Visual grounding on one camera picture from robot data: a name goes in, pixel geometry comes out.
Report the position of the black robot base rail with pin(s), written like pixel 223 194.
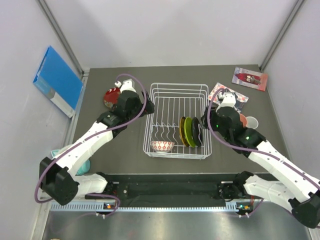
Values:
pixel 221 186

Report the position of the grey slotted cable duct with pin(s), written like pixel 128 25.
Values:
pixel 82 206

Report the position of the Little Women book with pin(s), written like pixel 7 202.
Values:
pixel 240 99

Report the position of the pink plastic cup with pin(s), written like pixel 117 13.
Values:
pixel 243 119

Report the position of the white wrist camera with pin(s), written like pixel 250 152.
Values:
pixel 228 99
pixel 126 85

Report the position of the red purple book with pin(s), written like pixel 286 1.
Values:
pixel 251 79

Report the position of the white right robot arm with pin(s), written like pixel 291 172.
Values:
pixel 296 191

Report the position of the yellow plate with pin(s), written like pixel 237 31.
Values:
pixel 182 131

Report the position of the red plate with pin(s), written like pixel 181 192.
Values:
pixel 111 97

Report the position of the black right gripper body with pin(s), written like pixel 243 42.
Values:
pixel 205 124

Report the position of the white wire dish rack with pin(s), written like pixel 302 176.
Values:
pixel 171 102

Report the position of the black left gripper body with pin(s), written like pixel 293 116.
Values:
pixel 148 109

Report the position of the teal object behind arm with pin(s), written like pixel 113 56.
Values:
pixel 82 170

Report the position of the black plate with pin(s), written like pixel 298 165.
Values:
pixel 197 134

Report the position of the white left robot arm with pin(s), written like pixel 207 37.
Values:
pixel 58 177

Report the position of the lime green plate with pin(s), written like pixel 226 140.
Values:
pixel 188 134

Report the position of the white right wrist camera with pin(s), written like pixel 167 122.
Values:
pixel 228 99

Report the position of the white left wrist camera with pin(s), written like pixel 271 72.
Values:
pixel 126 85

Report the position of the red patterned white bowl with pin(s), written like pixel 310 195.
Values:
pixel 162 146

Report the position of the blue folder box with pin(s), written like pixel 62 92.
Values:
pixel 57 81

